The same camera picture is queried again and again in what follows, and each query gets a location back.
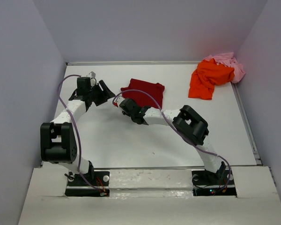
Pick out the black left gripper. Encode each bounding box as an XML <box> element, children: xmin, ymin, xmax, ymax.
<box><xmin>88</xmin><ymin>80</ymin><xmax>115</xmax><ymax>106</ymax></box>

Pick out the dark red t shirt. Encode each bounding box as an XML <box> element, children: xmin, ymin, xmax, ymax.
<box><xmin>120</xmin><ymin>79</ymin><xmax>165</xmax><ymax>109</ymax></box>

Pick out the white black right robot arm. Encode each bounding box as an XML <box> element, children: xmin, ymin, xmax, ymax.
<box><xmin>114</xmin><ymin>97</ymin><xmax>226</xmax><ymax>184</ymax></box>

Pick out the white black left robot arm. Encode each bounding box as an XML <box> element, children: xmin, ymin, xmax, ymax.
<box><xmin>40</xmin><ymin>76</ymin><xmax>115</xmax><ymax>185</ymax></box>

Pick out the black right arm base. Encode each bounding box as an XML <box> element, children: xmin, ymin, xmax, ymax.
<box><xmin>192</xmin><ymin>170</ymin><xmax>237</xmax><ymax>197</ymax></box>

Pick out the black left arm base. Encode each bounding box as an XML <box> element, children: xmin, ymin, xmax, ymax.
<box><xmin>64</xmin><ymin>170</ymin><xmax>110</xmax><ymax>197</ymax></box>

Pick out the orange t shirt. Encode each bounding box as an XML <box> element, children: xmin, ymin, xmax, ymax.
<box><xmin>188</xmin><ymin>58</ymin><xmax>235</xmax><ymax>100</ymax></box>

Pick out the white front board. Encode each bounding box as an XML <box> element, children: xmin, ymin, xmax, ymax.
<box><xmin>19</xmin><ymin>165</ymin><xmax>281</xmax><ymax>225</ymax></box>

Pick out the pink t shirt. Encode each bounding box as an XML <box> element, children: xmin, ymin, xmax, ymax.
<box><xmin>204</xmin><ymin>52</ymin><xmax>246</xmax><ymax>83</ymax></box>

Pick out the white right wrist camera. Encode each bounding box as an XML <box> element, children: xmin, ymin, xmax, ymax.
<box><xmin>112</xmin><ymin>96</ymin><xmax>125</xmax><ymax>107</ymax></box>

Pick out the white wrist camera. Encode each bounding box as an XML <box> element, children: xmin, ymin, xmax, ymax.
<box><xmin>88</xmin><ymin>71</ymin><xmax>97</xmax><ymax>87</ymax></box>
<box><xmin>112</xmin><ymin>96</ymin><xmax>125</xmax><ymax>107</ymax></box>

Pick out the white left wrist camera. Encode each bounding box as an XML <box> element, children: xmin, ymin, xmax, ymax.
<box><xmin>88</xmin><ymin>71</ymin><xmax>97</xmax><ymax>87</ymax></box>

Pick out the white rail at table edge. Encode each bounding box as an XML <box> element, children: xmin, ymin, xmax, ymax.
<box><xmin>66</xmin><ymin>61</ymin><xmax>200</xmax><ymax>66</ymax></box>

